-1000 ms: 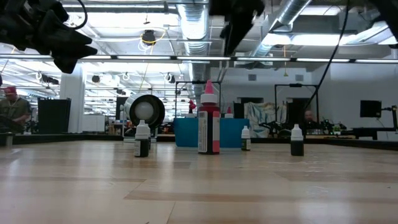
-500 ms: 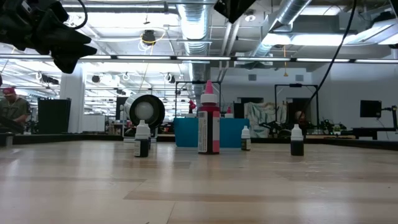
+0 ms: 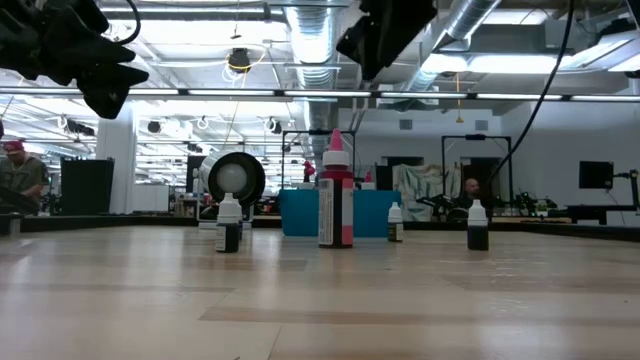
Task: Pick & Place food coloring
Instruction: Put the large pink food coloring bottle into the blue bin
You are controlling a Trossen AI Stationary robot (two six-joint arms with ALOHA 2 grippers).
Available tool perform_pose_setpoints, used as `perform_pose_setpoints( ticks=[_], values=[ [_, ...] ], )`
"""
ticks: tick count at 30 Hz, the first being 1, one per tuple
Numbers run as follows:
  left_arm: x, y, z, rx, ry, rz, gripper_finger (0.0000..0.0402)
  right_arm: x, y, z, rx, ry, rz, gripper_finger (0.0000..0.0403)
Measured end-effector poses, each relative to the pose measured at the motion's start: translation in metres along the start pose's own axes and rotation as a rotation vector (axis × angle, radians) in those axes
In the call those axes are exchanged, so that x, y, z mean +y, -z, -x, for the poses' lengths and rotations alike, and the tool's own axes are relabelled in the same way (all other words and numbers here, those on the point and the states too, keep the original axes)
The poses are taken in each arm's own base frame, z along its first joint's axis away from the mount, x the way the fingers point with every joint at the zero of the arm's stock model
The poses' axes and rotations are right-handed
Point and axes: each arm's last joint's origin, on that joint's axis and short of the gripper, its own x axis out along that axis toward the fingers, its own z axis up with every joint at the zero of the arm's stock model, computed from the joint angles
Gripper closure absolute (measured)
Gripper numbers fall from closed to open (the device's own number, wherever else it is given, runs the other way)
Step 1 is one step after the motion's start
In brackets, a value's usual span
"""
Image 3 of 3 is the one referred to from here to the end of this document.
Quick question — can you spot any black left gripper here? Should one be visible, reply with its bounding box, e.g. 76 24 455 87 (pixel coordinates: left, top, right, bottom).
0 0 150 120

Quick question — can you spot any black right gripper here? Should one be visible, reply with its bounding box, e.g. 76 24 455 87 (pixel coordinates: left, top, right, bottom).
335 0 439 81

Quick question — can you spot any large pink food coloring bottle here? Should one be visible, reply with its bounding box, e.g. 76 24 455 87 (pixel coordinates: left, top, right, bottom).
318 128 355 250

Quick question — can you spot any blue plastic bin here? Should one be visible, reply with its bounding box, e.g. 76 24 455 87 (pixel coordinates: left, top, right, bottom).
278 188 402 238

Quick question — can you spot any small dark white-capped bottle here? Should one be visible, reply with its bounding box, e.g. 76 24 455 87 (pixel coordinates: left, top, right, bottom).
215 192 244 254
467 199 490 252
387 201 404 244

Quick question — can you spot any long ceiling light bar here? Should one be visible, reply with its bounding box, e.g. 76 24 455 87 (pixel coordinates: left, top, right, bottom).
0 87 640 102

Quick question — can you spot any white column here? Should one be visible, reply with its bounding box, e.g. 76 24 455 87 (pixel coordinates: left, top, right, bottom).
95 102 139 215

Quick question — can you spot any black cabinet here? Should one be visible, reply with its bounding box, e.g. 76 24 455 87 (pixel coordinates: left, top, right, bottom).
60 157 116 216

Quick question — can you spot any person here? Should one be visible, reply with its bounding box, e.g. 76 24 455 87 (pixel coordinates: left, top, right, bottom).
457 177 484 211
0 139 51 214

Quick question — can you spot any black monitor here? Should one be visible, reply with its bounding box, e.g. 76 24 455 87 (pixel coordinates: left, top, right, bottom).
578 160 615 190

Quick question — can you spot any background black desk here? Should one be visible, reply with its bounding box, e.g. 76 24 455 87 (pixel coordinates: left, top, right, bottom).
564 168 640 226

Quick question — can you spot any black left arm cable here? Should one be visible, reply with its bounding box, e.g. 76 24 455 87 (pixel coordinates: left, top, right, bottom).
107 0 142 46

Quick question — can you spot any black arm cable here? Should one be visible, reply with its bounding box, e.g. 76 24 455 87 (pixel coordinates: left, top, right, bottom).
107 0 142 46
482 0 576 189

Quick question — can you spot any silver ribbed ventilation duct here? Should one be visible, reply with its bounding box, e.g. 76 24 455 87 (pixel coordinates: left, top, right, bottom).
284 0 341 151

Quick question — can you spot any black metal frame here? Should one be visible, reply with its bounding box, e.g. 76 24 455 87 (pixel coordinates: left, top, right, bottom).
281 129 357 191
441 133 513 211

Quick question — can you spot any silver slanted ventilation duct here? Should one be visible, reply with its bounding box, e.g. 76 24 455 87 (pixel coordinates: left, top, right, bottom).
399 0 504 94

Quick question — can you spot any yellow hanging cord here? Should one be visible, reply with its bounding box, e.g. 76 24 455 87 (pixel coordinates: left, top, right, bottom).
453 72 465 125

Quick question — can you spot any black ceiling device yellow cable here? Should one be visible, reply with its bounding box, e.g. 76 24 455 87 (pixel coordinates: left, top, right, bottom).
227 47 253 75

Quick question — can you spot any black table edge rail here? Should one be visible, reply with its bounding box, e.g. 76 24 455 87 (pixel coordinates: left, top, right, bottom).
0 212 640 245

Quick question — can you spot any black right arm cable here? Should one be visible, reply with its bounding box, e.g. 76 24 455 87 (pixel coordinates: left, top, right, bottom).
482 0 576 189

